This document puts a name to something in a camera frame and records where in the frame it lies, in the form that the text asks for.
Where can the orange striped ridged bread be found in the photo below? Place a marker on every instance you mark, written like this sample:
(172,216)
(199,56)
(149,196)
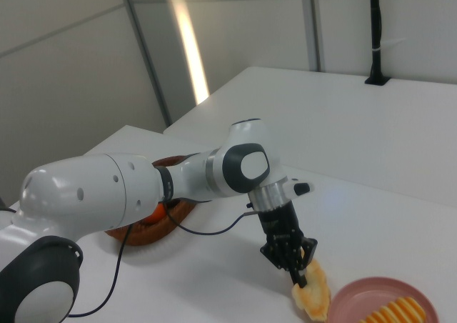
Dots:
(396,312)

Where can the pink plate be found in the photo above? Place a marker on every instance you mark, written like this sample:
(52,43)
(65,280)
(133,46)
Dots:
(348,301)

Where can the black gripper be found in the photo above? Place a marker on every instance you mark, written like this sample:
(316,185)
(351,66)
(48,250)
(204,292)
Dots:
(280,224)

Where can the pale leaf-shaped bread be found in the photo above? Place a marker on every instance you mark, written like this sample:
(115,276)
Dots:
(316,298)

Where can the black pole stand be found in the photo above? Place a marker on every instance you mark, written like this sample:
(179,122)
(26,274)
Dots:
(374,15)

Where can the orange mandarin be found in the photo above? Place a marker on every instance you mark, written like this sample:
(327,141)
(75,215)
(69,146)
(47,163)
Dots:
(157,216)

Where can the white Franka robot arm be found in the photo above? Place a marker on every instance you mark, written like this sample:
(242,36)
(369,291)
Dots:
(89,194)

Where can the brown woven basket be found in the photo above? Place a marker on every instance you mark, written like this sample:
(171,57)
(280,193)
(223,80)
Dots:
(150,235)

